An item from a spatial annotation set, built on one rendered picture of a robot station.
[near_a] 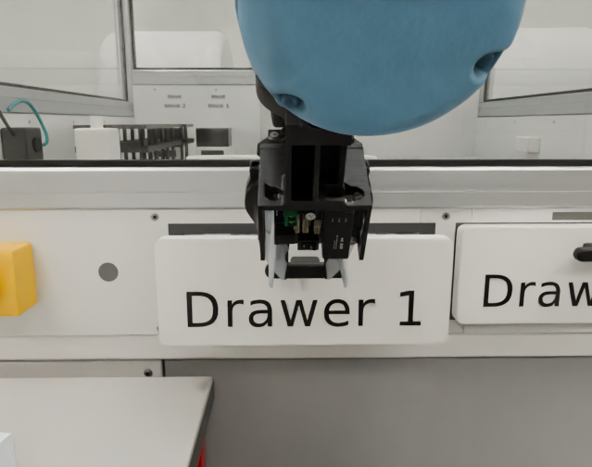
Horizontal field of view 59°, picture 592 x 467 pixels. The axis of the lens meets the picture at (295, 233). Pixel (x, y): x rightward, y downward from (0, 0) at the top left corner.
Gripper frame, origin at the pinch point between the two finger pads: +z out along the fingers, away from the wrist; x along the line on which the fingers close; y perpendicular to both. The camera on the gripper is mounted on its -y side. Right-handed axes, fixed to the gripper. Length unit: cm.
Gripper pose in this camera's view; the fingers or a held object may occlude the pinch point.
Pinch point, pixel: (306, 260)
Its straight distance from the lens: 46.9
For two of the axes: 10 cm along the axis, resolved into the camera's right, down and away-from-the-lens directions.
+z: -0.1, 6.8, 7.3
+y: 0.2, 7.3, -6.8
